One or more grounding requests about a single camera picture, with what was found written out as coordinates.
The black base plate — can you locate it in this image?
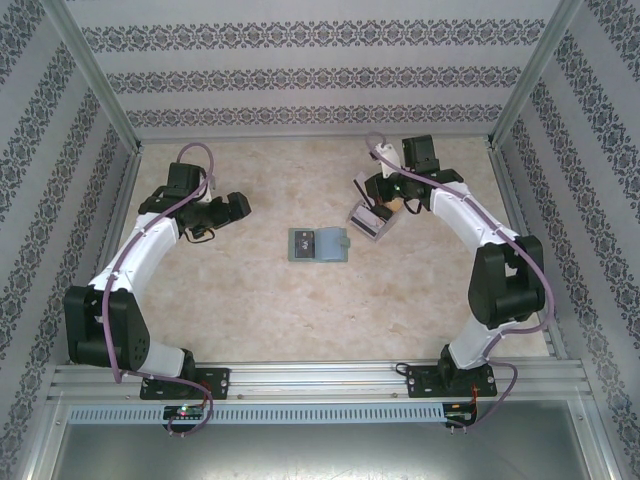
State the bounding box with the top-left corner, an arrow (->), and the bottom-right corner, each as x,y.
405,364 -> 499,399
139,367 -> 231,401

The grey metal sheet panel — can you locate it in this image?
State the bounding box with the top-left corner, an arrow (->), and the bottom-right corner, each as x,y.
49,422 -> 596,480

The dark credit card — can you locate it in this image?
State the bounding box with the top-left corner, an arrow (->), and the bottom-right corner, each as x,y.
292,230 -> 316,259

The left circuit board green light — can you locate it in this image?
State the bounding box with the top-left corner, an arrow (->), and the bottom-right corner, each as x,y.
163,405 -> 206,420

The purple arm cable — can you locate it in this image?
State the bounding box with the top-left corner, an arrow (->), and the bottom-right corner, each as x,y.
367,132 -> 556,434
102,143 -> 217,439

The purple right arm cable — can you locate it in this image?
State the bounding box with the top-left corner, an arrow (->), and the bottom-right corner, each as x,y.
367,132 -> 556,434

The right circuit board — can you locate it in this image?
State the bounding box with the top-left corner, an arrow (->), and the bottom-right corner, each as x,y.
447,402 -> 479,426

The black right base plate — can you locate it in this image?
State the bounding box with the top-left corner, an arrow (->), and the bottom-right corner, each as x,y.
405,364 -> 499,399

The aluminium table side rail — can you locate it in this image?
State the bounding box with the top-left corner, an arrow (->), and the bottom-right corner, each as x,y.
69,147 -> 146,366
487,147 -> 569,361

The grey slotted cable duct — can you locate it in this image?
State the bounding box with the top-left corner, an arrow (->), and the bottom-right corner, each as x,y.
67,403 -> 446,424

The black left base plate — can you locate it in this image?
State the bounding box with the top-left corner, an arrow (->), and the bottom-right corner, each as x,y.
139,367 -> 231,401

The aluminium frame post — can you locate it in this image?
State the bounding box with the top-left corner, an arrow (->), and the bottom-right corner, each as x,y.
487,0 -> 599,151
42,0 -> 144,154

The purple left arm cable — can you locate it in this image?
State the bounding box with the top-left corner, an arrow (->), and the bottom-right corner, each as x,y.
102,143 -> 217,439

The light blue card holder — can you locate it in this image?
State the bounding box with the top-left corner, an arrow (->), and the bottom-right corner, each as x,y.
288,226 -> 353,264

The aluminium mounting rail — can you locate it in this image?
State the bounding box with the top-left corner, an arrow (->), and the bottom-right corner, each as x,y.
47,363 -> 591,401

